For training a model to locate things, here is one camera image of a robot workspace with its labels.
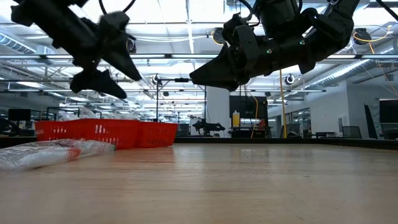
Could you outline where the red plastic basket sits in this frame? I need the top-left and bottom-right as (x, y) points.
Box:
(136, 121), (179, 149)
(66, 118), (141, 150)
(34, 120), (75, 142)

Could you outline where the clear plastic packet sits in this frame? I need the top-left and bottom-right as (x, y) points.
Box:
(98, 0), (137, 16)

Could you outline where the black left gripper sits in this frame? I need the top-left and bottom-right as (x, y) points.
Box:
(70, 11), (142, 100)

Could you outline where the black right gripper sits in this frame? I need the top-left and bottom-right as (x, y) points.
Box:
(190, 14), (315, 91)

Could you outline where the long yellow cable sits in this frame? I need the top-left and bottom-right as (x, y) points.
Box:
(279, 68), (287, 138)

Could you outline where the white vanity pack packet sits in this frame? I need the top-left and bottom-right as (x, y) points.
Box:
(57, 107), (97, 121)
(96, 111), (139, 121)

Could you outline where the black aluminium table frame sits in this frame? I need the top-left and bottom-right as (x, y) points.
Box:
(0, 135), (398, 151)

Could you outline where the orange hanging cable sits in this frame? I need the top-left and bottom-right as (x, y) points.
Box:
(251, 95), (259, 138)

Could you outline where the black mesh chair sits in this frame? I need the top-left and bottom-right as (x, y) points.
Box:
(341, 125), (363, 139)

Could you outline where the black leaning panel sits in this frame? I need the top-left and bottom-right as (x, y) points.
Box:
(364, 104), (379, 140)

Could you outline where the red white toothbrush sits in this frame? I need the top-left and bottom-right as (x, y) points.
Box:
(0, 146), (83, 172)

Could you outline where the black wide monitor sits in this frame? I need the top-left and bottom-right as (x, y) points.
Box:
(229, 95), (269, 119)

